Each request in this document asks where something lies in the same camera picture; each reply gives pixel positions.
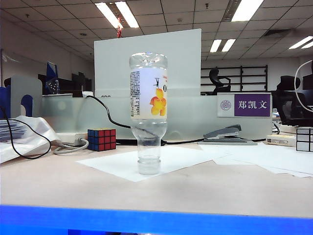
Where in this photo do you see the ceiling light panel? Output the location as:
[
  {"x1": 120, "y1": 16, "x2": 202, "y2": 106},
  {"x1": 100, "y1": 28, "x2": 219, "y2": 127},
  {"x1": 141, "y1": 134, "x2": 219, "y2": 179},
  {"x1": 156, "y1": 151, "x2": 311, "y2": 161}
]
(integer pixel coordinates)
[
  {"x1": 289, "y1": 35, "x2": 313, "y2": 50},
  {"x1": 94, "y1": 1, "x2": 140, "y2": 29},
  {"x1": 209, "y1": 38, "x2": 237, "y2": 53},
  {"x1": 230, "y1": 0, "x2": 265, "y2": 23}
]

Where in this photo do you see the white power strip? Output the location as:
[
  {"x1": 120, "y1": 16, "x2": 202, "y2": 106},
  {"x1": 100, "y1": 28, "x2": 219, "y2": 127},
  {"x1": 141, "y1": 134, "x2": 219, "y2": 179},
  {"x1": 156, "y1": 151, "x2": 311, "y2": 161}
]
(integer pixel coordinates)
[{"x1": 56, "y1": 132, "x2": 89, "y2": 144}]

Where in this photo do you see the stack of printed papers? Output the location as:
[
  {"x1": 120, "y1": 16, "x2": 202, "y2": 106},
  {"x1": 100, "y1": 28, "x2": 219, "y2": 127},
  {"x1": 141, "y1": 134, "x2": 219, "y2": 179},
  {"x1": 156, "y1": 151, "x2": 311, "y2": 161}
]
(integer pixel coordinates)
[{"x1": 0, "y1": 119, "x2": 28, "y2": 143}]

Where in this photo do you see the white partition board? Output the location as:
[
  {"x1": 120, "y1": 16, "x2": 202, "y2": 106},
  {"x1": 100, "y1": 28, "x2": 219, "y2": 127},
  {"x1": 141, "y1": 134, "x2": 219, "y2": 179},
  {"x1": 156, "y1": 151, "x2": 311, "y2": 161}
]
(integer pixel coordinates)
[{"x1": 94, "y1": 28, "x2": 202, "y2": 98}]

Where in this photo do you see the grey metal bookend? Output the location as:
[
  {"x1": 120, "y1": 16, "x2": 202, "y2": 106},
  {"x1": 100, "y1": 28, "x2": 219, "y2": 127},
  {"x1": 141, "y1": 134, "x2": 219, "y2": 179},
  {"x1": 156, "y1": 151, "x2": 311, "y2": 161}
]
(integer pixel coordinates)
[{"x1": 9, "y1": 74, "x2": 44, "y2": 118}]

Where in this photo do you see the small cream cardboard box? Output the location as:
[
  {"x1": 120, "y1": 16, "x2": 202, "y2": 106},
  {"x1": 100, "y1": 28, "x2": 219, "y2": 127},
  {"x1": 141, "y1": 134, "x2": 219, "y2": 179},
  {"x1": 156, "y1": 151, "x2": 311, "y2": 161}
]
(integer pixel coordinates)
[{"x1": 266, "y1": 134, "x2": 297, "y2": 147}]

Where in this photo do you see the grey white power cord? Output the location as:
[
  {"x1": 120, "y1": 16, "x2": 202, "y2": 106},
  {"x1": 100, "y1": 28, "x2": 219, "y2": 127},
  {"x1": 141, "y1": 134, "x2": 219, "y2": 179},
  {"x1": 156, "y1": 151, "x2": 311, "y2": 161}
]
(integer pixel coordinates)
[{"x1": 53, "y1": 138, "x2": 90, "y2": 155}]

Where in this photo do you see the frosted glass desk divider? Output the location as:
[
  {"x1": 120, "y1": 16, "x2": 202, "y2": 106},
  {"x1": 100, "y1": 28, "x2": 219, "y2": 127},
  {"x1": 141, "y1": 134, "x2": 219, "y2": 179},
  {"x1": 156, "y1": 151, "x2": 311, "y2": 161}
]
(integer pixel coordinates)
[{"x1": 41, "y1": 94, "x2": 273, "y2": 141}]

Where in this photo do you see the white paper sheet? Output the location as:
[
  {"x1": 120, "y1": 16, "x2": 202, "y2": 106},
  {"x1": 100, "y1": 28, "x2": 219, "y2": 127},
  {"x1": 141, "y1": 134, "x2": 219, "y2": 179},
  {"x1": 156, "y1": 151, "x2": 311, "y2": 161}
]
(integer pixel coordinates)
[
  {"x1": 212, "y1": 142, "x2": 313, "y2": 178},
  {"x1": 77, "y1": 144, "x2": 231, "y2": 183}
]

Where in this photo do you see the clear plastic bottle yellow label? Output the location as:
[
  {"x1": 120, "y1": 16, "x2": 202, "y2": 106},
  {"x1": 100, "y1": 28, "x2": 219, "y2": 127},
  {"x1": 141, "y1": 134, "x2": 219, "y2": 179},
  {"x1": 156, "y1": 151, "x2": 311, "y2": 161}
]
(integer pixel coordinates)
[{"x1": 129, "y1": 51, "x2": 169, "y2": 176}]

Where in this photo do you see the purple white name plate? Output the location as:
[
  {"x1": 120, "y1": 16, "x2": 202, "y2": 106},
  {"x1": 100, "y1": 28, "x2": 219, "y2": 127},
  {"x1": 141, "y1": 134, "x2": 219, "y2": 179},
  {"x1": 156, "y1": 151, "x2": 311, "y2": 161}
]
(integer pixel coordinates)
[{"x1": 217, "y1": 92, "x2": 273, "y2": 118}]

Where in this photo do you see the grey stapler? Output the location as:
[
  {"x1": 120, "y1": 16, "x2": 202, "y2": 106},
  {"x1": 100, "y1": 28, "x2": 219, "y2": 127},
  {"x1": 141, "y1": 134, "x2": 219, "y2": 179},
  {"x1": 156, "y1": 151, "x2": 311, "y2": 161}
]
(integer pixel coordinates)
[{"x1": 197, "y1": 124, "x2": 258, "y2": 146}]

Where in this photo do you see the blue paper bag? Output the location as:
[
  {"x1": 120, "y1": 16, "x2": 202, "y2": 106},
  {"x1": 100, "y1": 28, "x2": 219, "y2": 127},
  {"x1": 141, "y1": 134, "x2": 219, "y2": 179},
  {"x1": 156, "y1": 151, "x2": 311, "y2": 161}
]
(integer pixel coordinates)
[{"x1": 45, "y1": 61, "x2": 61, "y2": 95}]

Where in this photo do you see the black metal shelf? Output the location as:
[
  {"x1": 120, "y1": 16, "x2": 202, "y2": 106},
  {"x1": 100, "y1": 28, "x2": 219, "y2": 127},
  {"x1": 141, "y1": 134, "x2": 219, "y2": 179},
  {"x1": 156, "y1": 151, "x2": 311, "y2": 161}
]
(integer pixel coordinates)
[{"x1": 201, "y1": 65, "x2": 268, "y2": 95}]

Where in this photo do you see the coloured Rubik's cube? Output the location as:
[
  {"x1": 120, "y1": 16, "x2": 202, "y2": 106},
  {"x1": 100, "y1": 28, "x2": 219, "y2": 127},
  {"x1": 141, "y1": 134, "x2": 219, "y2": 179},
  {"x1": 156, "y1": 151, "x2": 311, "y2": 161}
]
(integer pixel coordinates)
[{"x1": 87, "y1": 128, "x2": 117, "y2": 152}]

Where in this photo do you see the blue metal bookend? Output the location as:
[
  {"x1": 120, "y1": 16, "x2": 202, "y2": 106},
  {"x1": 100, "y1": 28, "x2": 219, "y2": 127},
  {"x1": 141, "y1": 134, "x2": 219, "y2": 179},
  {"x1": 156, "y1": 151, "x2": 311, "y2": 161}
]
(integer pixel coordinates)
[{"x1": 0, "y1": 85, "x2": 34, "y2": 119}]

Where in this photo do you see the red hanging ornament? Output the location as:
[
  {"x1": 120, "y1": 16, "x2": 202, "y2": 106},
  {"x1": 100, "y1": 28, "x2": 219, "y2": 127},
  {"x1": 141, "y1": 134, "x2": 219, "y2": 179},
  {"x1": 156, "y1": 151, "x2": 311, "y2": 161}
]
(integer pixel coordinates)
[{"x1": 115, "y1": 17, "x2": 124, "y2": 39}]

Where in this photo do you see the thin black cable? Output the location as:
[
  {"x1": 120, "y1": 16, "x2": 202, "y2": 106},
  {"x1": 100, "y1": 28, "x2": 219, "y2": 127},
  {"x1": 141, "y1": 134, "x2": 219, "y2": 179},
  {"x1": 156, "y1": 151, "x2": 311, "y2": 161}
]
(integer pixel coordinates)
[{"x1": 0, "y1": 104, "x2": 52, "y2": 160}]

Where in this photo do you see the thick black cable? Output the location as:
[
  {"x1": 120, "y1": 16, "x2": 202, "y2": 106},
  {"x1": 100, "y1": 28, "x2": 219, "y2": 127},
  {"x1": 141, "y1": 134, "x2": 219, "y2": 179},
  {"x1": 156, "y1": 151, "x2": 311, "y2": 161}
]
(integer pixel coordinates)
[{"x1": 85, "y1": 95, "x2": 205, "y2": 145}]

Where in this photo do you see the black mesh office chair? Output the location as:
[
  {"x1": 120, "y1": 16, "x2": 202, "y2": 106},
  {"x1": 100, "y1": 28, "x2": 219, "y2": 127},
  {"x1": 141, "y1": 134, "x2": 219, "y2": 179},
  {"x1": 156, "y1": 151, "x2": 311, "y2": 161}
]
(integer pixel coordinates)
[{"x1": 272, "y1": 75, "x2": 313, "y2": 127}]

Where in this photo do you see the white cable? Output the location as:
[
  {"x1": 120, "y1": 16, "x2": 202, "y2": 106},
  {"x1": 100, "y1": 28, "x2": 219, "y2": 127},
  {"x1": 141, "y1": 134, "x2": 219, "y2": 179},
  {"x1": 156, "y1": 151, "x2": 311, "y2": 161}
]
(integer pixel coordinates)
[{"x1": 294, "y1": 59, "x2": 313, "y2": 114}]

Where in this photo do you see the white plastic bag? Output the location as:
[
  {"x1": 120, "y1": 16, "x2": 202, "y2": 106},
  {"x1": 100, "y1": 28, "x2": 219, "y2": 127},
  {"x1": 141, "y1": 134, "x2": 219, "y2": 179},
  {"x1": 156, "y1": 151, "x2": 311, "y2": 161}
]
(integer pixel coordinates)
[{"x1": 0, "y1": 115, "x2": 62, "y2": 164}]

